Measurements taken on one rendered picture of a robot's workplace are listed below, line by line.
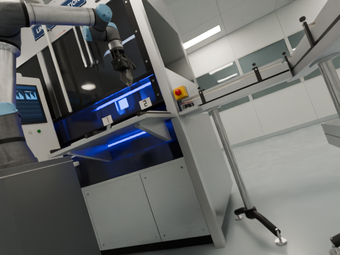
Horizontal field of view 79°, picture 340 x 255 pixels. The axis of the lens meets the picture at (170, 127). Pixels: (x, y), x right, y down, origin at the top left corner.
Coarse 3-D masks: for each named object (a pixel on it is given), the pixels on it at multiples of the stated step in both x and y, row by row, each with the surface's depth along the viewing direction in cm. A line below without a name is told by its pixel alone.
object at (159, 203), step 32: (192, 128) 151; (224, 160) 217; (96, 192) 160; (128, 192) 150; (160, 192) 140; (192, 192) 131; (224, 192) 171; (96, 224) 162; (128, 224) 151; (160, 224) 141; (192, 224) 133
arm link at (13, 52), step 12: (0, 36) 79; (12, 36) 81; (0, 48) 80; (12, 48) 83; (0, 60) 79; (12, 60) 83; (0, 72) 78; (12, 72) 82; (0, 84) 77; (12, 84) 81; (0, 96) 76; (12, 96) 80
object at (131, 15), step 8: (128, 0) 141; (128, 8) 141; (128, 16) 141; (136, 24) 139; (136, 32) 140; (144, 48) 138; (144, 56) 139; (152, 80) 137; (152, 88) 137; (160, 96) 136
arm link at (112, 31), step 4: (108, 24) 112; (112, 24) 113; (108, 28) 111; (112, 28) 112; (116, 28) 114; (108, 32) 110; (112, 32) 112; (116, 32) 113; (108, 36) 111; (112, 36) 112; (116, 36) 113; (108, 40) 113; (120, 40) 114
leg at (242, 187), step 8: (216, 112) 138; (216, 120) 138; (224, 128) 138; (224, 136) 136; (224, 144) 137; (232, 152) 136; (232, 160) 135; (232, 168) 136; (240, 176) 135; (240, 184) 134; (240, 192) 135; (248, 200) 134; (248, 208) 133
